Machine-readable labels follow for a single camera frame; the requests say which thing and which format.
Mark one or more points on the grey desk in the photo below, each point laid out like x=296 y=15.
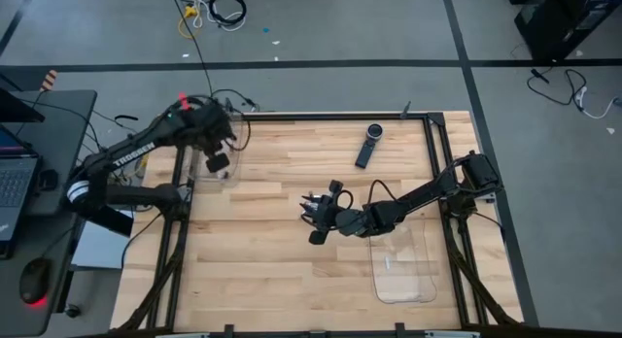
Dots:
x=58 y=144

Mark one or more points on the black aluminium table frame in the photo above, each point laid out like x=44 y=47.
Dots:
x=340 y=117

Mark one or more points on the black laptop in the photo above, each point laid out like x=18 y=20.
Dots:
x=14 y=182

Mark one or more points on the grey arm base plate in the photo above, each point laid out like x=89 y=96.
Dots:
x=490 y=197

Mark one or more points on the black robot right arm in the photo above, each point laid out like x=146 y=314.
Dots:
x=418 y=194

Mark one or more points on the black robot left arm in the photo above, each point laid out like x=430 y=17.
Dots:
x=133 y=153

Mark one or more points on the black computer mouse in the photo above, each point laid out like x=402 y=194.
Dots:
x=34 y=280

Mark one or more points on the black flat desk monitor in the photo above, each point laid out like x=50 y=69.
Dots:
x=17 y=107

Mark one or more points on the small white floor scrap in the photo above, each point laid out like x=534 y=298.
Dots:
x=611 y=130

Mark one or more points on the white grey box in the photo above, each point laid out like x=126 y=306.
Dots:
x=97 y=250

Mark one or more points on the large black equipment case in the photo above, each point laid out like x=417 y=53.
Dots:
x=568 y=22

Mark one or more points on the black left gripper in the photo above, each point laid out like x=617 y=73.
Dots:
x=214 y=129

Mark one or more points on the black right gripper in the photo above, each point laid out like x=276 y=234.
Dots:
x=330 y=212

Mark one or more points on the black grey handheld camera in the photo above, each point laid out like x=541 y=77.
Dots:
x=365 y=156

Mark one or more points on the orange black striped piece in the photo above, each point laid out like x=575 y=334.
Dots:
x=48 y=79

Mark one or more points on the clear plastic tray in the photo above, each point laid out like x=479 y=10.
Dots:
x=235 y=163
x=418 y=280

